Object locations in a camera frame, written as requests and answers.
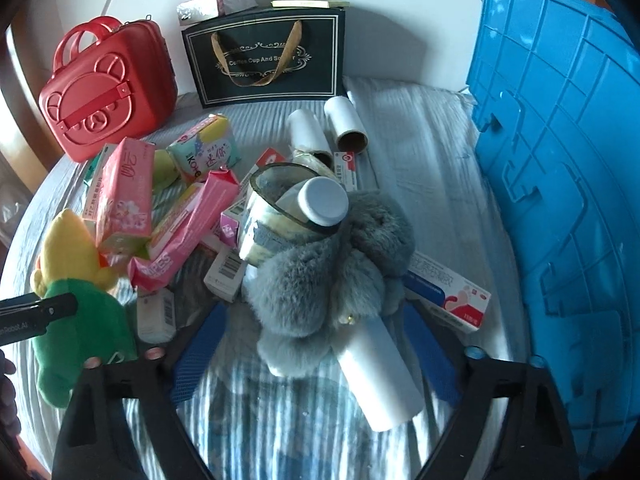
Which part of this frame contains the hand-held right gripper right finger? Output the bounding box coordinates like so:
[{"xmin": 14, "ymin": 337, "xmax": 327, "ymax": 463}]
[{"xmin": 402, "ymin": 300, "xmax": 583, "ymax": 480}]

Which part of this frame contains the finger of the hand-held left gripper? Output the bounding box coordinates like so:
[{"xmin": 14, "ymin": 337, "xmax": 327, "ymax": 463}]
[{"xmin": 0, "ymin": 292, "xmax": 78, "ymax": 320}]

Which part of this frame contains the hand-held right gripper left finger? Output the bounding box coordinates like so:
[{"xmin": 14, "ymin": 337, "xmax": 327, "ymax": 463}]
[{"xmin": 52, "ymin": 300, "xmax": 231, "ymax": 480}]

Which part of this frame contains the green plush toy yellow head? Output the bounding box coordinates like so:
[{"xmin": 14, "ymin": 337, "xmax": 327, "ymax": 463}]
[{"xmin": 30, "ymin": 209, "xmax": 138, "ymax": 408}]

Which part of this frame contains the grey furry plush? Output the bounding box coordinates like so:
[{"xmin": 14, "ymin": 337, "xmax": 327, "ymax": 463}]
[{"xmin": 240, "ymin": 191, "xmax": 418, "ymax": 377}]

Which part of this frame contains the blue plastic container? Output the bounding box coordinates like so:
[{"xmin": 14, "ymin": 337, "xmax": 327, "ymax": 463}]
[{"xmin": 465, "ymin": 0, "xmax": 640, "ymax": 441}]

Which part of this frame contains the person's left hand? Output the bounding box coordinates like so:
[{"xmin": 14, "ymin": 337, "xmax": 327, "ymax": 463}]
[{"xmin": 0, "ymin": 347, "xmax": 18, "ymax": 413}]

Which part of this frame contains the white paper roll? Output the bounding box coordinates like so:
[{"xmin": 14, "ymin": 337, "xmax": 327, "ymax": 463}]
[
  {"xmin": 287, "ymin": 108, "xmax": 335, "ymax": 168},
  {"xmin": 324, "ymin": 96, "xmax": 370, "ymax": 153},
  {"xmin": 335, "ymin": 317, "xmax": 425, "ymax": 432}
]

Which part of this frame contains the white bottle barcode label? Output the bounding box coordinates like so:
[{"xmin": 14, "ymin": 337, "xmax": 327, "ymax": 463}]
[{"xmin": 136, "ymin": 287, "xmax": 177, "ymax": 345}]

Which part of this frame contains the foot print cream box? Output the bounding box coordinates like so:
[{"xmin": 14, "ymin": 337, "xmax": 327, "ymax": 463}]
[{"xmin": 402, "ymin": 252, "xmax": 492, "ymax": 333}]

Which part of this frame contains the white barcode box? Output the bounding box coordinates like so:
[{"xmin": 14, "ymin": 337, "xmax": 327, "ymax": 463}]
[{"xmin": 204, "ymin": 247, "xmax": 251, "ymax": 303}]

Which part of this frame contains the pink wipes packet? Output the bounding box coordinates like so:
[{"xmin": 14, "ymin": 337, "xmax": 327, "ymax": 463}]
[{"xmin": 127, "ymin": 167, "xmax": 241, "ymax": 292}]

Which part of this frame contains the small purple box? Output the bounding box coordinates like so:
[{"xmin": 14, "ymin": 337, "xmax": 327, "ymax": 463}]
[{"xmin": 219, "ymin": 202, "xmax": 251, "ymax": 248}]

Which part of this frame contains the taped glass cup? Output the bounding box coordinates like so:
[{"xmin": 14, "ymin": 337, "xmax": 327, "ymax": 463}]
[{"xmin": 237, "ymin": 162, "xmax": 346, "ymax": 267}]

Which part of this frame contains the tall pink carton box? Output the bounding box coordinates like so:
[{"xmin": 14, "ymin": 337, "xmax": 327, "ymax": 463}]
[{"xmin": 95, "ymin": 139, "xmax": 157, "ymax": 256}]

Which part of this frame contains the small green box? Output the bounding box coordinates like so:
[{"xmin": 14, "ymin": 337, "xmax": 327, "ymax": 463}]
[{"xmin": 82, "ymin": 142, "xmax": 118, "ymax": 188}]

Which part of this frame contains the yellow-green soft item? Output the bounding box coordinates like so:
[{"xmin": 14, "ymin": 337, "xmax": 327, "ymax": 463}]
[{"xmin": 152, "ymin": 149, "xmax": 182, "ymax": 191}]

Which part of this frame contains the white bottle grey cap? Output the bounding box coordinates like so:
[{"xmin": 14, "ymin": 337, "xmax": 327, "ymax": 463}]
[{"xmin": 274, "ymin": 176, "xmax": 350, "ymax": 235}]

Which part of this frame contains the grey striped bedsheet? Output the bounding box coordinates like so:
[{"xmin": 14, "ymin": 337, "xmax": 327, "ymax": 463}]
[{"xmin": 10, "ymin": 77, "xmax": 551, "ymax": 480}]

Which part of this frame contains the red white medicine box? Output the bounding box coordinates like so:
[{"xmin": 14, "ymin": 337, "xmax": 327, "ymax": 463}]
[{"xmin": 334, "ymin": 151, "xmax": 381, "ymax": 193}]

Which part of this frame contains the red bear-embossed carry case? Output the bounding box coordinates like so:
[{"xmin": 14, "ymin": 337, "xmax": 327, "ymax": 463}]
[{"xmin": 39, "ymin": 16, "xmax": 179, "ymax": 163}]

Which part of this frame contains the floral sanitary pad packet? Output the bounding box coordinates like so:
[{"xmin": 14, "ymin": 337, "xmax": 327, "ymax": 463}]
[{"xmin": 166, "ymin": 114, "xmax": 242, "ymax": 184}]

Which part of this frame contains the small red white box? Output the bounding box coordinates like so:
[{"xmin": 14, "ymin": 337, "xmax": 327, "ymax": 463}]
[{"xmin": 255, "ymin": 147, "xmax": 292, "ymax": 171}]

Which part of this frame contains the black gift bag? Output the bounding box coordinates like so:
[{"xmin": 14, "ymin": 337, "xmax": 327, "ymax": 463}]
[{"xmin": 181, "ymin": 6, "xmax": 351, "ymax": 108}]

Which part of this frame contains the silver foil box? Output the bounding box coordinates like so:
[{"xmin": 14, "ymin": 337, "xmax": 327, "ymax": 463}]
[{"xmin": 176, "ymin": 0, "xmax": 221, "ymax": 26}]

